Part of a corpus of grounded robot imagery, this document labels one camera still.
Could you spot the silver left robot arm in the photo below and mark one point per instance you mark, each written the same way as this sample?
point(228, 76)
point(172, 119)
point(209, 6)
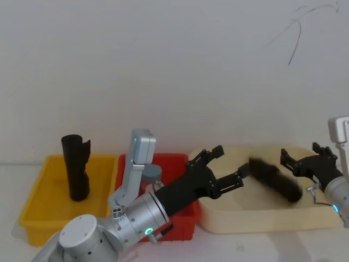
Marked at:
point(81, 237)

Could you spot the red plastic bin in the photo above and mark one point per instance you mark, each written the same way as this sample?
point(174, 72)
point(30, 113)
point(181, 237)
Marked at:
point(174, 163)

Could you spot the yellow plastic bin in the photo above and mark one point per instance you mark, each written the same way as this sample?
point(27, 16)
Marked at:
point(43, 196)

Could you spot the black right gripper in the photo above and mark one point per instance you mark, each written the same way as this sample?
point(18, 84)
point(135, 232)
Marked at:
point(319, 169)

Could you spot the black cylinder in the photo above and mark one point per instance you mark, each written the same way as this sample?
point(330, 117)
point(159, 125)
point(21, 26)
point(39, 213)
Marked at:
point(76, 174)
point(278, 180)

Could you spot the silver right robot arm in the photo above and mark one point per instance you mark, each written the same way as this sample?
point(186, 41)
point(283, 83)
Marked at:
point(338, 131)

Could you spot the grey round cap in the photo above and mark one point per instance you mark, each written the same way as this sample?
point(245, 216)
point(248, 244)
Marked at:
point(152, 172)

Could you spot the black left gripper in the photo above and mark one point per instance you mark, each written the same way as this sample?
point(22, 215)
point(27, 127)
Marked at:
point(188, 188)

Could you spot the cream shallow tray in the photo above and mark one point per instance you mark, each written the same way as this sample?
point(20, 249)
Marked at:
point(245, 221)

